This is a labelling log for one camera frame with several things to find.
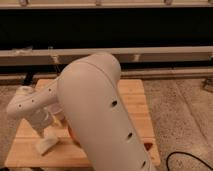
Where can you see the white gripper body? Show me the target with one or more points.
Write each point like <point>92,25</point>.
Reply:
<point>42,118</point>

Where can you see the white sponge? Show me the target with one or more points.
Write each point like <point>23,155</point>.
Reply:
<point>46,143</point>

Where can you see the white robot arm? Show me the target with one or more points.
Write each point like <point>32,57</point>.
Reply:
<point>87,91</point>

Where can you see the dark red object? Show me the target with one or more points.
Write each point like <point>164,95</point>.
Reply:
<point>148,146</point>

